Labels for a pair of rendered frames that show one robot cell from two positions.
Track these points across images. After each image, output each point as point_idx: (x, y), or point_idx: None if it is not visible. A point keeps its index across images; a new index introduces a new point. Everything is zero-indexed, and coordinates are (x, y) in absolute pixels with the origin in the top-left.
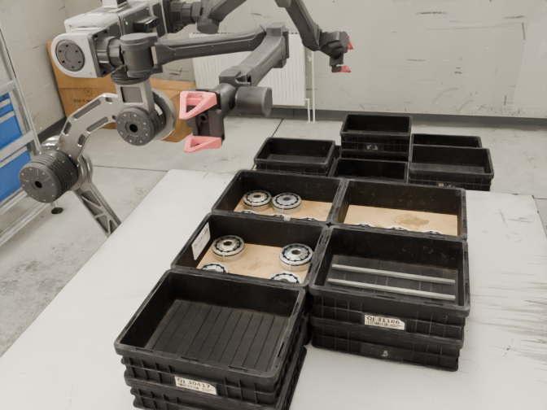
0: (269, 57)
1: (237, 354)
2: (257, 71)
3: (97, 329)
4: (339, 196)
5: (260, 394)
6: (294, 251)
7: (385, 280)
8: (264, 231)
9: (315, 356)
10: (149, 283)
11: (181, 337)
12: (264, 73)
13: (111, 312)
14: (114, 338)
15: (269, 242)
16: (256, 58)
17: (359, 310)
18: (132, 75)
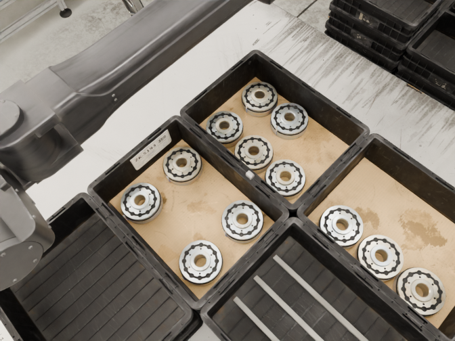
0: (184, 28)
1: (106, 326)
2: (108, 92)
3: (49, 180)
4: (340, 164)
5: None
6: (243, 214)
7: (320, 314)
8: (225, 169)
9: (208, 333)
10: (118, 144)
11: (73, 268)
12: (159, 70)
13: (70, 166)
14: (57, 199)
15: (229, 178)
16: (141, 34)
17: None
18: None
